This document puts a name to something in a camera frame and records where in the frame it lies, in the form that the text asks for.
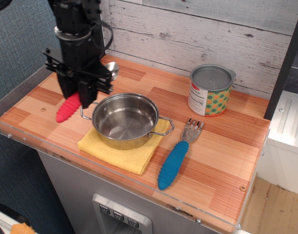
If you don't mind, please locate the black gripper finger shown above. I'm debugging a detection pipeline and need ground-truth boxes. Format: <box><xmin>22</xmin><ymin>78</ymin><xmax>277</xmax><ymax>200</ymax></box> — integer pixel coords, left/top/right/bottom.
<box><xmin>78</xmin><ymin>81</ymin><xmax>98</xmax><ymax>109</ymax></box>
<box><xmin>57</xmin><ymin>72</ymin><xmax>78</xmax><ymax>99</ymax></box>

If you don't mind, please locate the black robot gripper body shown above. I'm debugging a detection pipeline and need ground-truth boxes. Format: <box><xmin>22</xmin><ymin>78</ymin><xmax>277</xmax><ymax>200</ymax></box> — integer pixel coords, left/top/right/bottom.
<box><xmin>43</xmin><ymin>34</ymin><xmax>113</xmax><ymax>94</ymax></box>

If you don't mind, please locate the red handled metal spoon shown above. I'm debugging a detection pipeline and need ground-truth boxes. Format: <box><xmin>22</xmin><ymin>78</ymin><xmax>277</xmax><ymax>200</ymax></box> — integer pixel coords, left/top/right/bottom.
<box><xmin>56</xmin><ymin>62</ymin><xmax>119</xmax><ymax>123</ymax></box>

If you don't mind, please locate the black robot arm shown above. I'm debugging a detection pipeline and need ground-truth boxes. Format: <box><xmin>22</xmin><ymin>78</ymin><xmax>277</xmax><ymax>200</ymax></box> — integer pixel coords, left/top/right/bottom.
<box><xmin>43</xmin><ymin>0</ymin><xmax>113</xmax><ymax>109</ymax></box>

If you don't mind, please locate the silver steel pan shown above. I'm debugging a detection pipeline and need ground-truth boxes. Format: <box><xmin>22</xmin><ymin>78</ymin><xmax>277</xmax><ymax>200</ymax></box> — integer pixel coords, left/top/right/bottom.
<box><xmin>80</xmin><ymin>93</ymin><xmax>175</xmax><ymax>150</ymax></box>

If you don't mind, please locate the yellow folded cloth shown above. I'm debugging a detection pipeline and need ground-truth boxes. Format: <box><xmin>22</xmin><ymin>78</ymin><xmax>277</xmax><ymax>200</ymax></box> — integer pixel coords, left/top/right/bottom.
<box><xmin>78</xmin><ymin>128</ymin><xmax>163</xmax><ymax>175</ymax></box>

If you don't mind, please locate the grey toy kitchen cabinet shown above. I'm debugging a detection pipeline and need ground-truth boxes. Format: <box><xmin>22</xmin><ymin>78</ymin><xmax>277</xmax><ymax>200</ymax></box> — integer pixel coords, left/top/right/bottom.
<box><xmin>39</xmin><ymin>152</ymin><xmax>236</xmax><ymax>234</ymax></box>

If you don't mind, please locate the toy food can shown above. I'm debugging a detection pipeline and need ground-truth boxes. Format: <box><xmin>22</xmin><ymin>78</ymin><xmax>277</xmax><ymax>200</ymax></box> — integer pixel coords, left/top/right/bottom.
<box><xmin>188</xmin><ymin>64</ymin><xmax>236</xmax><ymax>117</ymax></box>

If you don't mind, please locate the silver dispenser button panel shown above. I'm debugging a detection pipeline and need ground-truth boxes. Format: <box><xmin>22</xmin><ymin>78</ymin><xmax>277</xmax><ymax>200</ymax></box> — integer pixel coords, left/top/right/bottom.
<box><xmin>92</xmin><ymin>193</ymin><xmax>153</xmax><ymax>234</ymax></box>

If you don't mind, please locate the orange object bottom left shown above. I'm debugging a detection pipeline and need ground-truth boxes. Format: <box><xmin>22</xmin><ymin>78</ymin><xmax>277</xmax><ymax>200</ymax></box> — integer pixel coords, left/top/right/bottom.
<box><xmin>10</xmin><ymin>223</ymin><xmax>36</xmax><ymax>234</ymax></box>

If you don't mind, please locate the white cabinet at right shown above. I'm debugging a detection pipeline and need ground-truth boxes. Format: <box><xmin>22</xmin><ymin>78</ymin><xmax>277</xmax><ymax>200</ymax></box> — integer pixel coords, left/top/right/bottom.
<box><xmin>257</xmin><ymin>91</ymin><xmax>298</xmax><ymax>194</ymax></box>

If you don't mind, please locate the blue handled metal fork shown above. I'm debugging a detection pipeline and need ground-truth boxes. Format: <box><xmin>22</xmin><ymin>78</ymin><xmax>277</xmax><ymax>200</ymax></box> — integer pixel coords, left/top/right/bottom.
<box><xmin>157</xmin><ymin>119</ymin><xmax>204</xmax><ymax>191</ymax></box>

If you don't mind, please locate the dark grey right post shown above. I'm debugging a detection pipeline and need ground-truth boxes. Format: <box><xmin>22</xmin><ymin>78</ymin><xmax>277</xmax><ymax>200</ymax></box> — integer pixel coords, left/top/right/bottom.
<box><xmin>263</xmin><ymin>20</ymin><xmax>298</xmax><ymax>120</ymax></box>

